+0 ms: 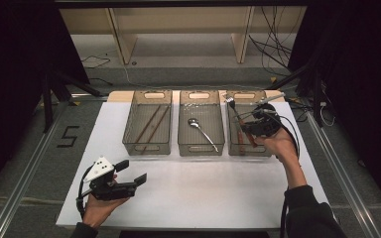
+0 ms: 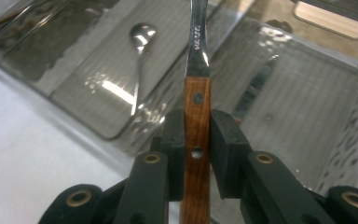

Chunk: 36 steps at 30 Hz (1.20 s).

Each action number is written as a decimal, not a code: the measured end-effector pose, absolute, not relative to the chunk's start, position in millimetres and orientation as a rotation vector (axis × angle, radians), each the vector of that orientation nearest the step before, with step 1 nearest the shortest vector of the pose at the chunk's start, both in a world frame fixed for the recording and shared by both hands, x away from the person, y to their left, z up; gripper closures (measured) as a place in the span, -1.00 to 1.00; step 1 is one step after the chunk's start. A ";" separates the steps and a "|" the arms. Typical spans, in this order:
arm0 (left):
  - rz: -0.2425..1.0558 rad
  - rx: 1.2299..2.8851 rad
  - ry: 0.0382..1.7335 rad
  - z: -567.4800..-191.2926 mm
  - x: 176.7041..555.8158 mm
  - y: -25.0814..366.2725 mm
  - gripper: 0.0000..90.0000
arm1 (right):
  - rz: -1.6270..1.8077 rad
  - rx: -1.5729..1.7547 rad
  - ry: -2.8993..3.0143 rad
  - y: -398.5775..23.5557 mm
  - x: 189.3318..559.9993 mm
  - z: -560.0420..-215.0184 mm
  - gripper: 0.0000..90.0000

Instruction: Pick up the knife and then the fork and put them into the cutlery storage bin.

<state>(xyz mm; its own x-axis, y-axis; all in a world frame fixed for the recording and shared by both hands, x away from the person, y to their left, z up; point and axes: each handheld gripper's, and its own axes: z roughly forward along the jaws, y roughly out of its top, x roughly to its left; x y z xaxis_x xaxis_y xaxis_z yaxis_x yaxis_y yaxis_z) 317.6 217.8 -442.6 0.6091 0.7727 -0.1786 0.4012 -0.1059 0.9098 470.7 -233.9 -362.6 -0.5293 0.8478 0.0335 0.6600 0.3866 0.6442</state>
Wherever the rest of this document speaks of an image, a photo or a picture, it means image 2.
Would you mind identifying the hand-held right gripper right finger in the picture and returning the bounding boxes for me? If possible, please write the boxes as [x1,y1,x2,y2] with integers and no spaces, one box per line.
[210,109,337,224]

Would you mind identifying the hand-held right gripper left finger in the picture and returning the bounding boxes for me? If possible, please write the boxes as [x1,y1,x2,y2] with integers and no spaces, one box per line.
[113,108,186,224]

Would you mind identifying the wooden-handled steel fork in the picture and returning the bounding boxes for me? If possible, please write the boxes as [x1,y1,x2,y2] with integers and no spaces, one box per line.
[180,0,213,224]

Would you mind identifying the smoky clear plastic bin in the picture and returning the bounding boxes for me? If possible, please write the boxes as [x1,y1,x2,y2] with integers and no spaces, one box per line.
[155,0,358,224]
[0,0,57,43]
[0,0,241,157]

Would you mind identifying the steel spoon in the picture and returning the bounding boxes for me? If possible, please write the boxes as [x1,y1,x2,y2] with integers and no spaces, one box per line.
[130,22,158,117]

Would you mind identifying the white table mat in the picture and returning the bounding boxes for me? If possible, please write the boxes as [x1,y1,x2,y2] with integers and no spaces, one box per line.
[0,40,181,224]

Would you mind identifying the light wooden table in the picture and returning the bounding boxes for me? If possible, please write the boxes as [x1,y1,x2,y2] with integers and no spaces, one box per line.
[293,1,358,41]

